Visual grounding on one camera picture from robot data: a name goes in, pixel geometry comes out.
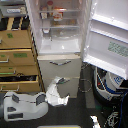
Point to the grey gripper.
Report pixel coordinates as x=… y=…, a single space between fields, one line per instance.
x=52 y=95

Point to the white fridge door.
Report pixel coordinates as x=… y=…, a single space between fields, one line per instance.
x=106 y=43

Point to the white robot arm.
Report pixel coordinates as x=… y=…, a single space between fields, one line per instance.
x=17 y=107

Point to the lower fridge drawer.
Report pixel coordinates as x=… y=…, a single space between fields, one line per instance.
x=70 y=88

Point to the fridge drawer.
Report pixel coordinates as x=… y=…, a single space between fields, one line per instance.
x=59 y=65
x=70 y=88

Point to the upper fridge drawer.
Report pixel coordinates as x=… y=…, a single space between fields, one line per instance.
x=59 y=65

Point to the white fridge body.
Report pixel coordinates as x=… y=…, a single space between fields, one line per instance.
x=59 y=26

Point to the wooden drawer cabinet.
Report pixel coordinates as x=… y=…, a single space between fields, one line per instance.
x=19 y=68

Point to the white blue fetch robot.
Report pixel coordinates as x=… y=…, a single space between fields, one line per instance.
x=108 y=87

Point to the grey box on cabinet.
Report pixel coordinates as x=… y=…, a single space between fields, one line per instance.
x=13 y=11

